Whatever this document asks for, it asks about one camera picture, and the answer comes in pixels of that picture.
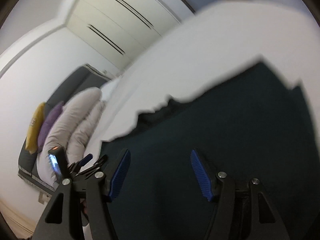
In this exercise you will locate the bed with white sheet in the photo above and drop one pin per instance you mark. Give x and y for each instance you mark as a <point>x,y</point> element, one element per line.
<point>187,55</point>

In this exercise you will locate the grey padded headboard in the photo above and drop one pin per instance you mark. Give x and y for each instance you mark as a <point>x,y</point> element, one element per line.
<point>75,82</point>

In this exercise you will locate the purple pillow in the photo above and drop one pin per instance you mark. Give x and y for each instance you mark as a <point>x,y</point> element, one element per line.
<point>48,127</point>

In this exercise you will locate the cream wardrobe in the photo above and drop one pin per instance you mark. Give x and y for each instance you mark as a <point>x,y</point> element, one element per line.
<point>100,12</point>

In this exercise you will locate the dark green sweater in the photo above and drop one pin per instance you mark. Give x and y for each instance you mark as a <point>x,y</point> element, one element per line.
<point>225,120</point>

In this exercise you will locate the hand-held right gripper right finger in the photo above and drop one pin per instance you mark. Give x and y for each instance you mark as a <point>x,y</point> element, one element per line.
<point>201,175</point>

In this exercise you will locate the beige duvet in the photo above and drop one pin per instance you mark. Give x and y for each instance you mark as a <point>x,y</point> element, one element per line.
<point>72,120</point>

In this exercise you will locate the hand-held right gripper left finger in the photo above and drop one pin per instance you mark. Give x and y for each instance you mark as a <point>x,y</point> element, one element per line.
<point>120,175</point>

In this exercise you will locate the yellow pillow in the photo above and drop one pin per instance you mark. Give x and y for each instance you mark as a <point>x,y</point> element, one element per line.
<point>35,127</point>

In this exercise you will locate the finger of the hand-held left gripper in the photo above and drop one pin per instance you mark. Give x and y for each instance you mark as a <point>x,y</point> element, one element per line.
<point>86,158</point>
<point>98,163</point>

